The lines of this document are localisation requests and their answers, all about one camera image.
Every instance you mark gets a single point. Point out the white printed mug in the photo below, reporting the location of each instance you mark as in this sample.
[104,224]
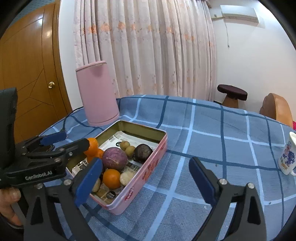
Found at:
[286,161]

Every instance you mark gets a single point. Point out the white air conditioner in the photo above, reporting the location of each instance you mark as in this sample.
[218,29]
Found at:
[239,13]

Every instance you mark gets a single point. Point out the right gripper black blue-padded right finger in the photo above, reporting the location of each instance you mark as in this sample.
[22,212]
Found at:
[248,219]

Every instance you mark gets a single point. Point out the pink rectangular tin box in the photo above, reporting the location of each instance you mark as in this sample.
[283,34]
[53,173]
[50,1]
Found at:
[135,134]

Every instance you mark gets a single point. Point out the orange tangerine front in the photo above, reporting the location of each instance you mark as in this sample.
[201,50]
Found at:
[111,179]

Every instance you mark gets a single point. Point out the orange tangerine behind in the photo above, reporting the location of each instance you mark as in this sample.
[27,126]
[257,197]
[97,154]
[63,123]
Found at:
[98,154]

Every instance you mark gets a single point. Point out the beige fruit near finger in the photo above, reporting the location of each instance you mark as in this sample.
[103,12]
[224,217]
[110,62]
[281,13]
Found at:
[96,187]

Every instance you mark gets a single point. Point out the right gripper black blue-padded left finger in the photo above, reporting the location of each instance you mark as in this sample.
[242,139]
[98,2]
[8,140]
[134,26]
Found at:
[42,222]

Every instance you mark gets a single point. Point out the person's left hand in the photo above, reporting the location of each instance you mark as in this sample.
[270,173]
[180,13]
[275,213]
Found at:
[9,197]

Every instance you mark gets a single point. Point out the small brown longan right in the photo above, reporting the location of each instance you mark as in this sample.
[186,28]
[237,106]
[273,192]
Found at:
[129,151]

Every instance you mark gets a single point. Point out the wooden door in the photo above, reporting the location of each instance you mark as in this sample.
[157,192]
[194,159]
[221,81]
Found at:
[30,59]

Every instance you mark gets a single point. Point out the pink cylindrical container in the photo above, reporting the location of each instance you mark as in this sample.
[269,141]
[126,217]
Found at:
[97,94]

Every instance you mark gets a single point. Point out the large purple passion fruit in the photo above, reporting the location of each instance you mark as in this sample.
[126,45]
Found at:
[114,158]

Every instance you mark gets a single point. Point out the pale beige round fruit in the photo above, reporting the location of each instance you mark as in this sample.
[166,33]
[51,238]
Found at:
[126,177]

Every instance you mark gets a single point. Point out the small brown longan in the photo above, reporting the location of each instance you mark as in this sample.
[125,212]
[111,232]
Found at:
[124,145]
[129,151]

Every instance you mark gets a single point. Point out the pink floral curtain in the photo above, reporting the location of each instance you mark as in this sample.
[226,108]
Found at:
[150,47]

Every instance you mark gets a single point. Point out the printed paper liner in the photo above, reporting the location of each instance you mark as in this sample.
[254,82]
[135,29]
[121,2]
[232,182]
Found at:
[104,192]

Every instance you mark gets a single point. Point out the brass door knob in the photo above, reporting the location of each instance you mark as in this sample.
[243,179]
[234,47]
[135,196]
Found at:
[51,85]

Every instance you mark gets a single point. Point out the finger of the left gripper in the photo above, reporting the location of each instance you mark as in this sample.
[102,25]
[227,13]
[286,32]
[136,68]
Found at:
[68,151]
[41,141]

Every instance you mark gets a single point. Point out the dark round stool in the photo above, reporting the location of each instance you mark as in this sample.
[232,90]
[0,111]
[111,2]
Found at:
[233,95]

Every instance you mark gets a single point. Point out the small brown longan left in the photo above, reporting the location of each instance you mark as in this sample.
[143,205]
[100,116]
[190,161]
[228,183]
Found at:
[124,145]

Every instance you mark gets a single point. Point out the blue plaid tablecloth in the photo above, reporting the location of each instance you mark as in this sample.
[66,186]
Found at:
[237,145]

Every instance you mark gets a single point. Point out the orange tangerine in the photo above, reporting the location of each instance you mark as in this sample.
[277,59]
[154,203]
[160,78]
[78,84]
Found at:
[111,179]
[98,154]
[93,147]

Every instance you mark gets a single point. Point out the dark purple fruit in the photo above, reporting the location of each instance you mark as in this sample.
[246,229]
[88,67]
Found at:
[141,153]

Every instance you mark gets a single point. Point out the wooden chair back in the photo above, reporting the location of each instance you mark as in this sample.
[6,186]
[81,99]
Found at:
[277,108]

